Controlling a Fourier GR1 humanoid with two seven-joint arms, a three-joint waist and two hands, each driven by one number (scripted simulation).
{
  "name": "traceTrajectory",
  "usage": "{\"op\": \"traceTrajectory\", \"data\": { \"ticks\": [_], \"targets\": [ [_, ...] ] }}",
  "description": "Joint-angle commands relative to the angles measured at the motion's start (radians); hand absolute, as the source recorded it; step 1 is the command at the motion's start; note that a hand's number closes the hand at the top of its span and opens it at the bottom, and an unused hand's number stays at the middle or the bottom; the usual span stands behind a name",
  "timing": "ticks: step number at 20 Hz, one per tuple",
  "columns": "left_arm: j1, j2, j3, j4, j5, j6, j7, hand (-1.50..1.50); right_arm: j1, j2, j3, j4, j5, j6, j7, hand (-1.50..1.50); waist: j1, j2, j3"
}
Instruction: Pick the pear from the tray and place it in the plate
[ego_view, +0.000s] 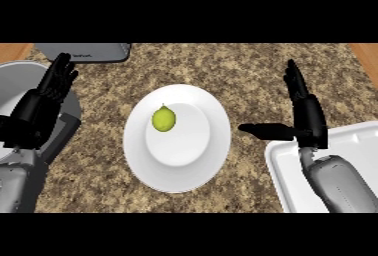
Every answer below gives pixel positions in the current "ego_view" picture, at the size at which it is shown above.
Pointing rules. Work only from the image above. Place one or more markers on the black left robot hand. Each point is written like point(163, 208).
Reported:
point(35, 110)

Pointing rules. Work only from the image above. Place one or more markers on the grey round appliance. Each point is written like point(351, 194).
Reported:
point(20, 78)

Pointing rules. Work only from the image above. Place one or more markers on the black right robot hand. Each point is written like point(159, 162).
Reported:
point(309, 116)

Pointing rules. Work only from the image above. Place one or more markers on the white oval plate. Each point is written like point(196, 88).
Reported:
point(178, 138)

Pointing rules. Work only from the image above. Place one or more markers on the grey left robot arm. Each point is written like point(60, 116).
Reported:
point(17, 181)

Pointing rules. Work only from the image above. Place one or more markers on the green pear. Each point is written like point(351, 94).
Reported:
point(165, 119)

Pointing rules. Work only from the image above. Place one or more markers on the white square tray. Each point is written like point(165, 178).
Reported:
point(290, 173)

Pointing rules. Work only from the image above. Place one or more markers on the grey box appliance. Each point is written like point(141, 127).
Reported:
point(98, 51)

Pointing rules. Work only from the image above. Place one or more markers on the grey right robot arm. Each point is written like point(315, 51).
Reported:
point(340, 181)

